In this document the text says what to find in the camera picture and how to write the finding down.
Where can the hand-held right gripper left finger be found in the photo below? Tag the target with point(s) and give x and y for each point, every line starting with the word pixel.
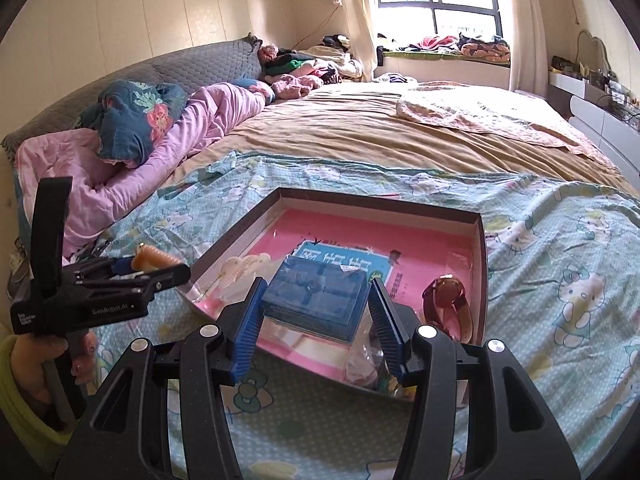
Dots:
pixel 247 330

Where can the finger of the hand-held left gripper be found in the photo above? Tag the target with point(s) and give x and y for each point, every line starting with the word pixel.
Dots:
pixel 170 275
pixel 120 266

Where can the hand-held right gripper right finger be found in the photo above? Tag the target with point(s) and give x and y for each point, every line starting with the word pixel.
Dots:
pixel 385 330

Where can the rose gold wristwatch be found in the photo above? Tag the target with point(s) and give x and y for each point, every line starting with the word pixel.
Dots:
pixel 447 292

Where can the blue gift box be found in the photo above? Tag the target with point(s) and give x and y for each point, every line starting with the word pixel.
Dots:
pixel 315 295

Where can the shallow cardboard box pink lining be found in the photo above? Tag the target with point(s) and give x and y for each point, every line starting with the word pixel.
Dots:
pixel 350 220

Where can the person's left forearm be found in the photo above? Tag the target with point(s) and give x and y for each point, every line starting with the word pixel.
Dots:
pixel 20 420

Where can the person's left hand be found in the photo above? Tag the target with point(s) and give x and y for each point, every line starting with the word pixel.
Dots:
pixel 27 365

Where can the clear plastic bag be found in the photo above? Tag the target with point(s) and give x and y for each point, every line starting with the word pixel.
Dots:
pixel 362 365

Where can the white pearly hair clip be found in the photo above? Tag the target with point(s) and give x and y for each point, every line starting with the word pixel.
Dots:
pixel 240 272

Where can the blue booklet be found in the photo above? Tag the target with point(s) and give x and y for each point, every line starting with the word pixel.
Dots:
pixel 380 265

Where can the pink quilt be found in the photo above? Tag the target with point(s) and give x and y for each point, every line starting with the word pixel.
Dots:
pixel 100 185

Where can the blue floral pillow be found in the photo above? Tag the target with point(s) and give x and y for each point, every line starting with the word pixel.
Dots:
pixel 130 120

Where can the cartoon cat printed sheet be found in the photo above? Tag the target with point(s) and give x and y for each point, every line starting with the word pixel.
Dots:
pixel 550 270

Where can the brown bed sheet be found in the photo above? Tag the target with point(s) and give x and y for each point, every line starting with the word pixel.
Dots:
pixel 350 130

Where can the grey quilted headboard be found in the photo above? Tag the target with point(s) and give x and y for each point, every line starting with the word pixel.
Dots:
pixel 200 60

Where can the pink plush garment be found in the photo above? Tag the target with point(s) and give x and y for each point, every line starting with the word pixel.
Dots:
pixel 295 87

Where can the pink floral blanket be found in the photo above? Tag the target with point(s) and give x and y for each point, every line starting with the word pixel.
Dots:
pixel 490 120

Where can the pile of clothes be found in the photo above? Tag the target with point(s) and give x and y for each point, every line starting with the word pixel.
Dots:
pixel 320 62

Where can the clothes on window seat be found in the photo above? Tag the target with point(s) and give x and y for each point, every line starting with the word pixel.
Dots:
pixel 450 45

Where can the grey and white desk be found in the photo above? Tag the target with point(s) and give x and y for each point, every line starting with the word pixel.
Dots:
pixel 600 115

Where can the cream curtain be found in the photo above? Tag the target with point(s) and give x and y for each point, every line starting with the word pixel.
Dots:
pixel 525 20
pixel 355 15

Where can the desk mirror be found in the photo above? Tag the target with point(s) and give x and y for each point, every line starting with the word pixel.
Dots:
pixel 592 52

